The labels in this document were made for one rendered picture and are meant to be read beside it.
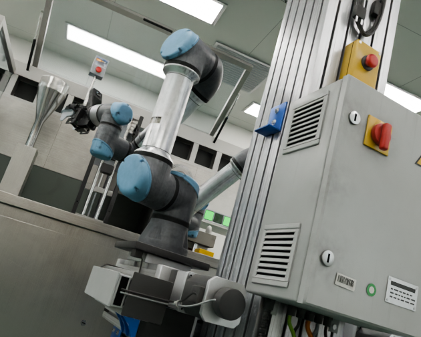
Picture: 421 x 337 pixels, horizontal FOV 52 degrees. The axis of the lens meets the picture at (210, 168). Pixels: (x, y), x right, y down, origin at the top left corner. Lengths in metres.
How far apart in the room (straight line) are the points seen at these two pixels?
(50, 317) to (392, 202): 1.32
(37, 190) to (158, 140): 1.31
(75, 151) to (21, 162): 0.38
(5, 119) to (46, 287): 1.05
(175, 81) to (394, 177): 0.66
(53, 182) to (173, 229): 1.30
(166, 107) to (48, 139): 1.32
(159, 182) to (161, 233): 0.15
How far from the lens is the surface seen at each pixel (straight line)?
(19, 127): 2.51
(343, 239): 0.87
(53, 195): 2.43
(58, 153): 2.47
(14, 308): 1.83
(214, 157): 2.66
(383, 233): 0.94
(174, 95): 1.27
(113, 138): 1.44
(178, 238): 1.25
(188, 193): 1.27
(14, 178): 2.18
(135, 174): 1.17
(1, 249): 1.83
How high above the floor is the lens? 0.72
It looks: 16 degrees up
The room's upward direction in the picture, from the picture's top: 16 degrees clockwise
